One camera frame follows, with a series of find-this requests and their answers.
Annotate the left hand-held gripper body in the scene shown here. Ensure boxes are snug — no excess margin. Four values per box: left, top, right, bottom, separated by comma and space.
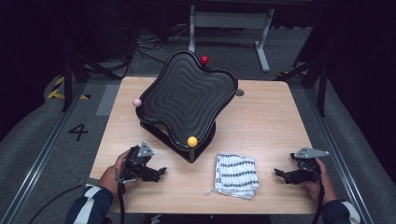
120, 141, 157, 185

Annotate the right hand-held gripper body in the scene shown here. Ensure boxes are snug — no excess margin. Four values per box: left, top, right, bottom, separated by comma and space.
289, 147, 331, 185

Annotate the white black patterned cloth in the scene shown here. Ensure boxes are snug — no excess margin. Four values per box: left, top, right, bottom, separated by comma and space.
204, 152, 261, 200

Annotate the black wavy tray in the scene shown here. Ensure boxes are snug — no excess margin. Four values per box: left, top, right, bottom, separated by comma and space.
132, 49, 239, 164

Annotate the person's right hand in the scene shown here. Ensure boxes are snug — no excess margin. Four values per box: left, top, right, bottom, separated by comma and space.
303, 158, 339, 206

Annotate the person's left hand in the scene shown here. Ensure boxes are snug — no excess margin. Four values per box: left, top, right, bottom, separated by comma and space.
98, 150, 136, 198

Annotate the black tripod stand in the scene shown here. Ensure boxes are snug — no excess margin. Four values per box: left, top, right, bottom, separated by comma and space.
275, 52, 328, 118
60, 52, 122, 113

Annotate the yellow black floor tape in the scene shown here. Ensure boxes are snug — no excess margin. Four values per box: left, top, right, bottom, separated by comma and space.
46, 76, 92, 101

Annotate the right hand-held gripper cable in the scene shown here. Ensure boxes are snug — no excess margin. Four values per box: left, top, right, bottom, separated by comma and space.
311, 166, 326, 224

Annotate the hand-held gripper cable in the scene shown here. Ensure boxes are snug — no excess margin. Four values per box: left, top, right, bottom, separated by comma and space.
115, 169, 138, 224
311, 166, 326, 224

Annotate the metal floor rail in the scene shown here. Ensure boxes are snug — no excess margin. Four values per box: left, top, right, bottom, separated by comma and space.
303, 87, 375, 224
0, 82, 88, 224

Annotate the left hand-held gripper cable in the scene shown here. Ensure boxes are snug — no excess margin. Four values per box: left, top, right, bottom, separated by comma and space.
115, 169, 138, 224

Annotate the black floor cable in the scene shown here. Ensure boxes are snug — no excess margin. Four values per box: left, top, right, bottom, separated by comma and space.
27, 184, 87, 224

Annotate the bundle of black floor cables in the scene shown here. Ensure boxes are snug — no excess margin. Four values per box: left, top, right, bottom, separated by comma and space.
122, 26, 191, 78

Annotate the grey metal frame stand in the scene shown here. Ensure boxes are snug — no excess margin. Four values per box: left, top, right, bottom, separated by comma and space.
187, 4, 276, 73

